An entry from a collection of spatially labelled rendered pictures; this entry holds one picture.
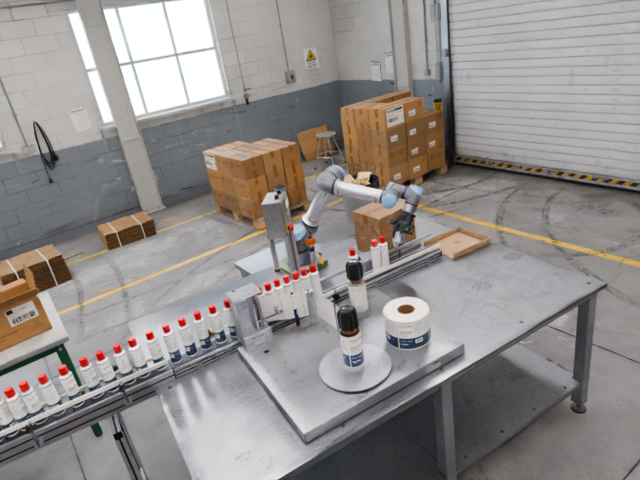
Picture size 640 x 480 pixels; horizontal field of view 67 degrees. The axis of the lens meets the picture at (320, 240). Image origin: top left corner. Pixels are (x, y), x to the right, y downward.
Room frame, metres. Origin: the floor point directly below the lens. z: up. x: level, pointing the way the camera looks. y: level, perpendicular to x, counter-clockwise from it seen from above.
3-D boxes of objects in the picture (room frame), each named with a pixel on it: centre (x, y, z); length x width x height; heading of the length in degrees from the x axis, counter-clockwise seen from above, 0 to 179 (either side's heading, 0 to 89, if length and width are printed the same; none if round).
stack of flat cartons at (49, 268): (5.11, 3.27, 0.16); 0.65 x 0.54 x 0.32; 127
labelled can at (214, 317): (2.02, 0.56, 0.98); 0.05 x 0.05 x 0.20
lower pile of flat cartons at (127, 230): (6.17, 2.52, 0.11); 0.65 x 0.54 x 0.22; 119
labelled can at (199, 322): (1.99, 0.63, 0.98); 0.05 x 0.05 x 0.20
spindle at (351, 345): (1.66, -0.06, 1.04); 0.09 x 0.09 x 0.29
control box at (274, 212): (2.30, 0.19, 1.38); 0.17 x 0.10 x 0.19; 171
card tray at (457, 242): (2.71, -0.84, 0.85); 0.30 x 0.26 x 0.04; 116
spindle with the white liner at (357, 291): (2.05, -0.14, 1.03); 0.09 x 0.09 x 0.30
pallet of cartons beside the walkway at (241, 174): (6.31, 0.71, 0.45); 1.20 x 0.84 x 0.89; 34
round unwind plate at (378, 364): (1.66, -0.06, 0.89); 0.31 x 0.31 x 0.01
